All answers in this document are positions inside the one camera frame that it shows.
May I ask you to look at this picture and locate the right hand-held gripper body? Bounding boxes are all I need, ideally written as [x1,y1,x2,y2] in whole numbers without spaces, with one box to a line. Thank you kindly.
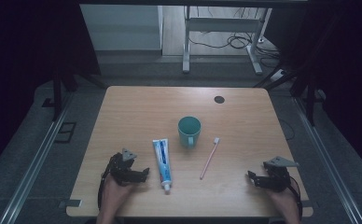
[262,156,300,193]

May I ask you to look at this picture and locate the teal cup with handle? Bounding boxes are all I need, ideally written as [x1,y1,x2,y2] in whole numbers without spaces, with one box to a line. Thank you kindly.
[177,116,202,149]

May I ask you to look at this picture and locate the person's left hand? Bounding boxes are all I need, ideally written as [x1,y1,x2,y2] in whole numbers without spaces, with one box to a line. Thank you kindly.
[102,173,135,209]

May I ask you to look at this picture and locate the person's right hand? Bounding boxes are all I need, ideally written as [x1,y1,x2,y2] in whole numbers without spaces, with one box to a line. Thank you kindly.
[265,188,299,214]

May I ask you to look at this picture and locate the white metal desk frame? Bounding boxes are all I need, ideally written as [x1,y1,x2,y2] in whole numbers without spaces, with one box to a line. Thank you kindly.
[182,6,273,77]

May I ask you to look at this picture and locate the hand-held gripper cable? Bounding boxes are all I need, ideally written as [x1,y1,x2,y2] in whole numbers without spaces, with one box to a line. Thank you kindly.
[288,175,304,220]
[97,155,117,210]

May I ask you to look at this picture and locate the pink toothbrush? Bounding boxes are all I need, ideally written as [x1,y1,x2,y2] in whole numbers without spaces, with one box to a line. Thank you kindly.
[199,136,221,181]

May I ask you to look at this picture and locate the white cabinet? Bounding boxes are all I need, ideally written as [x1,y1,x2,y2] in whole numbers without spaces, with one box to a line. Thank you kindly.
[79,4,164,51]

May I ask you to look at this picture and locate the black metal stand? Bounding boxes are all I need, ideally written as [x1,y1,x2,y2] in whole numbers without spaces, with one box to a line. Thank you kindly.
[253,59,317,127]
[51,60,108,123]

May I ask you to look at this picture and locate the black floor cables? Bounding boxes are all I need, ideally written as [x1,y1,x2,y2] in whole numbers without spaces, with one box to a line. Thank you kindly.
[188,7,281,69]

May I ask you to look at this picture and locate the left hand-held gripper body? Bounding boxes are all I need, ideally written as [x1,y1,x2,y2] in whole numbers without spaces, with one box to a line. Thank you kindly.
[107,147,138,187]

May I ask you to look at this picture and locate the aluminium floor rail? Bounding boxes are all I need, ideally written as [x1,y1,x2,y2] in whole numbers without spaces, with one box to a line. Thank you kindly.
[291,96,358,224]
[0,92,75,224]

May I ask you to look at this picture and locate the left hand-held gripper cable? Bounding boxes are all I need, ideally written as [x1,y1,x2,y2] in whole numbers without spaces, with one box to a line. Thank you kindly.
[97,155,117,210]

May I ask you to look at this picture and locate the white power strip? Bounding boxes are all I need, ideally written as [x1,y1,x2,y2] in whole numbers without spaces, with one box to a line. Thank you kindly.
[271,68,287,82]

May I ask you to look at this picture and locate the blue and white toothpaste tube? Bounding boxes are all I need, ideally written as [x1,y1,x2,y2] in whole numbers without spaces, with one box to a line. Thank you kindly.
[152,138,174,192]

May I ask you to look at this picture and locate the right hand-held gripper cable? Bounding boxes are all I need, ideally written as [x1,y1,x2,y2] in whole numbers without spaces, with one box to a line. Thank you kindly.
[288,175,304,220]

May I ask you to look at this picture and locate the dark curtain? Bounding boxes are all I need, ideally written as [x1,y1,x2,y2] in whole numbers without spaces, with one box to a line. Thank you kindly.
[264,0,362,183]
[0,0,102,180]

